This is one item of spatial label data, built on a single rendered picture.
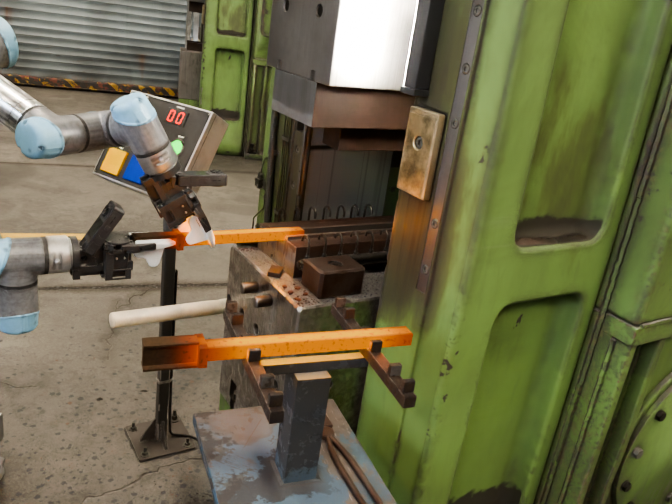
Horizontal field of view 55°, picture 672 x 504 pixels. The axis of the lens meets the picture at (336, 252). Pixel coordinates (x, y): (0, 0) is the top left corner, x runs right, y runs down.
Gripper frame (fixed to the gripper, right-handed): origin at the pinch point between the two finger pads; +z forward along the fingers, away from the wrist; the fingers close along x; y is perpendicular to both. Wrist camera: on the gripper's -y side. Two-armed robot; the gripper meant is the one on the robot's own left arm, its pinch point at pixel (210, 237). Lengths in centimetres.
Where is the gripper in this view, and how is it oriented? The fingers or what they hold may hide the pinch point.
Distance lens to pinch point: 147.0
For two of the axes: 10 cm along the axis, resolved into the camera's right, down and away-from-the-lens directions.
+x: 5.1, 3.7, -7.8
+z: 3.0, 7.7, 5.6
